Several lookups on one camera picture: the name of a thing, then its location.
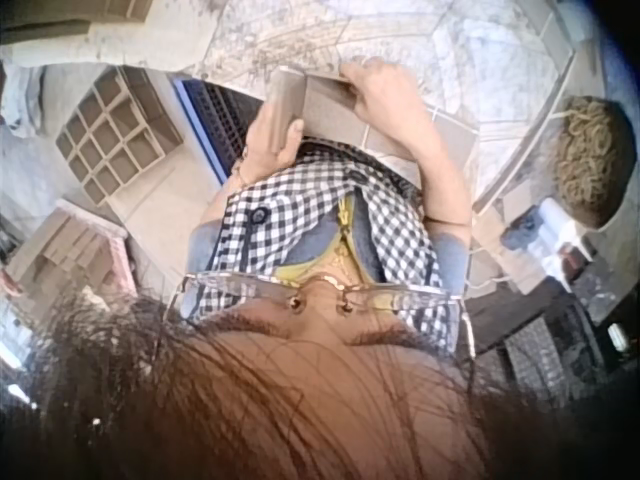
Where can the person's right hand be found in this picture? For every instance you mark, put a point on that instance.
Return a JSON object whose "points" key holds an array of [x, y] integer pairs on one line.
{"points": [[390, 100]]}

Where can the person's left hand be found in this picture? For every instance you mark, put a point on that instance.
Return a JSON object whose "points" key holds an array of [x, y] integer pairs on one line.
{"points": [[267, 147]]}

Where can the brown cardboard piece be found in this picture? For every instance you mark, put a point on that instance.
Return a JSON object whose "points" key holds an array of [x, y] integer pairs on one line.
{"points": [[320, 102]]}

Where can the blue plastic crate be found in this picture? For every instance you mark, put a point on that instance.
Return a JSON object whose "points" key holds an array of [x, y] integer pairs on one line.
{"points": [[220, 125]]}

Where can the pink plastic crate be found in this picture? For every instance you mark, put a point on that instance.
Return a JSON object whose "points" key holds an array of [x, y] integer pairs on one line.
{"points": [[122, 262]]}

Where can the white and blue bundle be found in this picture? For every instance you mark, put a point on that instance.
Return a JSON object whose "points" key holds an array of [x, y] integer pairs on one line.
{"points": [[552, 222]]}

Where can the heap of cardboard pieces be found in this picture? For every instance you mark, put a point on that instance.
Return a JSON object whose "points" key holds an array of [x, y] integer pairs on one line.
{"points": [[60, 250]]}

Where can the white cloth bag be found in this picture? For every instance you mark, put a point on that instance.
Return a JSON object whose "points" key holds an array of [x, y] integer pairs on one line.
{"points": [[22, 97]]}

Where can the black plastic crate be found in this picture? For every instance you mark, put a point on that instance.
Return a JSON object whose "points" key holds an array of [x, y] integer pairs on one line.
{"points": [[545, 340]]}

